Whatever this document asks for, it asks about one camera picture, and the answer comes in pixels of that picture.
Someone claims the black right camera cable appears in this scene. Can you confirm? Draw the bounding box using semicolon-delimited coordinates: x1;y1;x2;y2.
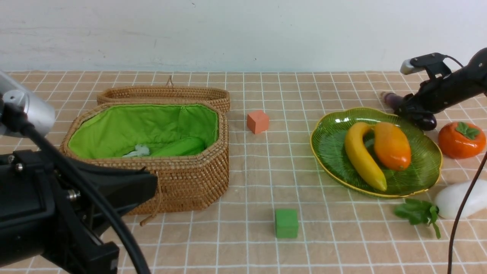
443;55;487;274

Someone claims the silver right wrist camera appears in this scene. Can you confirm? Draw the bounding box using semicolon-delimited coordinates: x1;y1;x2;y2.
399;53;452;79

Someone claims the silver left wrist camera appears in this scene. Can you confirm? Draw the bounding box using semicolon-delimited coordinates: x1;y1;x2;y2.
0;71;56;137

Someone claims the orange mango toy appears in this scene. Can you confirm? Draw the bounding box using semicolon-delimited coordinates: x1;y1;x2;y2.
374;122;412;171

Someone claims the green glass leaf plate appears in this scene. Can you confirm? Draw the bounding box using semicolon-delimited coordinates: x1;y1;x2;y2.
310;107;443;198

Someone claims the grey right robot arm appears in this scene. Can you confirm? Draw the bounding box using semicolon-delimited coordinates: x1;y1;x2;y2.
388;48;487;123

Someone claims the black camera cable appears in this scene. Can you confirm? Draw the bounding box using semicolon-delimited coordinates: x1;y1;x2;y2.
0;103;152;274
443;55;487;274

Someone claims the purple eggplant toy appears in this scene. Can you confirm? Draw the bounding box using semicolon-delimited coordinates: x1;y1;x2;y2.
381;92;437;131

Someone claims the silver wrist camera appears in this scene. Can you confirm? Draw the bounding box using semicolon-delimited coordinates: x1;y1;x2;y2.
0;71;56;137
399;53;452;79

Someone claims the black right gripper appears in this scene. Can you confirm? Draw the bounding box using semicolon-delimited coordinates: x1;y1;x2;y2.
413;75;463;115

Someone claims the green foam cube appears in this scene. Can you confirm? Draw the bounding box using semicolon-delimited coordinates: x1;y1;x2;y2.
274;208;300;238

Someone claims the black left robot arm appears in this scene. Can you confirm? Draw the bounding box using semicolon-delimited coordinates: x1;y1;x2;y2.
0;150;119;274

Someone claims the orange persimmon toy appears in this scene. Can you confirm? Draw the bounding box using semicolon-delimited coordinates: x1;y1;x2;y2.
438;121;486;159

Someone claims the white radish toy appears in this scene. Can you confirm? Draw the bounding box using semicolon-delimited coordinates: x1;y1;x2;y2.
394;179;487;238

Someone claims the yellow banana toy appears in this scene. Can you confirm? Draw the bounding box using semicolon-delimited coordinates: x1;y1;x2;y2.
344;123;387;191

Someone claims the brown woven wicker basket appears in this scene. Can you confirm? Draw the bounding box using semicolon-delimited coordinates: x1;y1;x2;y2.
60;99;230;215

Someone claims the orange foam cube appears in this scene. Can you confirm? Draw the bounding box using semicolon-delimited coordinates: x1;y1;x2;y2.
247;110;270;135

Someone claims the black left camera cable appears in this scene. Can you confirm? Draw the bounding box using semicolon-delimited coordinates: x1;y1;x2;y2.
0;103;152;274

